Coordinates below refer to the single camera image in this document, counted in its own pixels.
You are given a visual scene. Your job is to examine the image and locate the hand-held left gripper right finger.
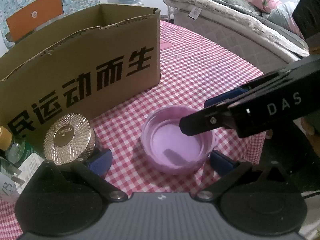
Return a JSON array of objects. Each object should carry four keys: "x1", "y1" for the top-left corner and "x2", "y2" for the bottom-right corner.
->
[{"x1": 194, "y1": 149, "x2": 288, "y2": 202}]

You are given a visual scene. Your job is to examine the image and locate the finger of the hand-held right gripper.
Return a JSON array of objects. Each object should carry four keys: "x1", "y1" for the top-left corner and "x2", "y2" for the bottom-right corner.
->
[
  {"x1": 179, "y1": 102, "x2": 237, "y2": 137},
  {"x1": 204, "y1": 71, "x2": 283, "y2": 109}
]

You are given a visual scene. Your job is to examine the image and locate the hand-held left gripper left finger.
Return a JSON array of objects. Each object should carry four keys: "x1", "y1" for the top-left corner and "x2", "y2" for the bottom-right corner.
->
[{"x1": 32, "y1": 149, "x2": 128, "y2": 202}]

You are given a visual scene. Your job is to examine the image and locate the pink plastic bowl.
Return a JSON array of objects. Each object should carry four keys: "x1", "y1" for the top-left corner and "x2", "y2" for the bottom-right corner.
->
[{"x1": 141, "y1": 106, "x2": 217, "y2": 175}]

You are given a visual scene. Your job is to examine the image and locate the white charger plug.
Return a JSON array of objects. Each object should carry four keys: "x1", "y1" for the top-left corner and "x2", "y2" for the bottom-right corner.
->
[{"x1": 7, "y1": 152, "x2": 44, "y2": 193}]

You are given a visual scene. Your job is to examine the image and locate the large printed cardboard box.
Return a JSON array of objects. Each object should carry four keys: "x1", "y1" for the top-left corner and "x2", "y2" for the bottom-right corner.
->
[{"x1": 0, "y1": 4, "x2": 161, "y2": 159}]

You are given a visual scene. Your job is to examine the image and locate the person's right hand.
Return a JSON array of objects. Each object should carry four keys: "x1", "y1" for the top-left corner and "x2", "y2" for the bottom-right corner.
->
[{"x1": 300, "y1": 116, "x2": 316, "y2": 137}]

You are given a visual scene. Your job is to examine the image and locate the pink checkered tablecloth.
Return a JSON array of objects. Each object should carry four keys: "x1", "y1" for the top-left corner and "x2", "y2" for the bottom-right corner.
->
[{"x1": 0, "y1": 20, "x2": 269, "y2": 233}]

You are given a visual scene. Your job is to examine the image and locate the green glass dropper bottle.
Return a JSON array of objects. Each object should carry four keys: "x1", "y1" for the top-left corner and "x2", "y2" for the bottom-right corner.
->
[{"x1": 0, "y1": 126, "x2": 38, "y2": 167}]

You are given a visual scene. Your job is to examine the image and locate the pink pillow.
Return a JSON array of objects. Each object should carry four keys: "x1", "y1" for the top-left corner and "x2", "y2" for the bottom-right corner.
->
[{"x1": 245, "y1": 0, "x2": 304, "y2": 39}]

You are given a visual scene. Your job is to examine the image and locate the orange flap appliance carton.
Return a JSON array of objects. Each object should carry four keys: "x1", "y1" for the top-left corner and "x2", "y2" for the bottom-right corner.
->
[{"x1": 5, "y1": 0, "x2": 64, "y2": 43}]

